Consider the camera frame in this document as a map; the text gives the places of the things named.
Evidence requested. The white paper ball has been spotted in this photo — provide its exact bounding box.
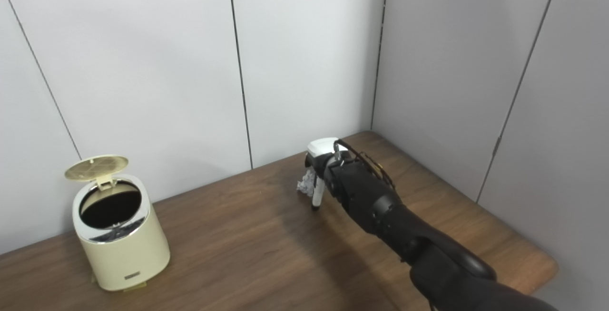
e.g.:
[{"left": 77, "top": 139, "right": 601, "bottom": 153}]
[{"left": 297, "top": 168, "right": 317, "bottom": 196}]

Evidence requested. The round cream bin lid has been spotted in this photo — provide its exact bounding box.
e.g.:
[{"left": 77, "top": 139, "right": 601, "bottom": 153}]
[{"left": 65, "top": 155, "right": 129, "bottom": 190}]

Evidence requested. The cream-colored desktop trash bin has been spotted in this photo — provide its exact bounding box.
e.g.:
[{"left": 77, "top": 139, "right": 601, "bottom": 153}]
[{"left": 65, "top": 155, "right": 171, "bottom": 292}]

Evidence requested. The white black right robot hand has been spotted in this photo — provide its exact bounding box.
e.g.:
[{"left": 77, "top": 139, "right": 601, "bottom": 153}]
[{"left": 305, "top": 137, "right": 344, "bottom": 211}]

